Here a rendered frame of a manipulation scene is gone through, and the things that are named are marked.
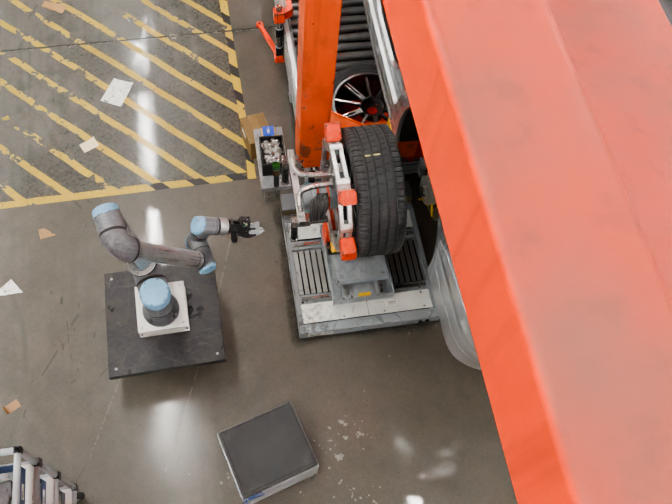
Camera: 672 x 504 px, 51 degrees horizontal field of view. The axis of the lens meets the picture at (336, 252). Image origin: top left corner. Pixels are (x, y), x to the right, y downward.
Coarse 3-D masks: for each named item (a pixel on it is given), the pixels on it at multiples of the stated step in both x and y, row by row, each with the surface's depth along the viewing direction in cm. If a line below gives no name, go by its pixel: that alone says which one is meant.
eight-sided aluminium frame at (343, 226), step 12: (324, 144) 358; (336, 144) 341; (324, 156) 368; (324, 168) 378; (336, 168) 334; (324, 180) 380; (336, 180) 331; (348, 180) 331; (336, 216) 380; (348, 216) 336; (336, 228) 379; (348, 228) 337; (336, 240) 362
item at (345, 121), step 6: (336, 114) 387; (336, 120) 385; (342, 120) 388; (348, 120) 392; (354, 120) 395; (342, 126) 386; (348, 126) 390; (402, 144) 400; (408, 144) 401; (414, 144) 402; (402, 150) 406; (408, 150) 407; (414, 150) 408; (402, 156) 411; (408, 156) 412
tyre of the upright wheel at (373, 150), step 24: (360, 144) 336; (384, 144) 335; (360, 168) 329; (384, 168) 331; (360, 192) 328; (384, 192) 329; (360, 216) 331; (384, 216) 333; (360, 240) 340; (384, 240) 342
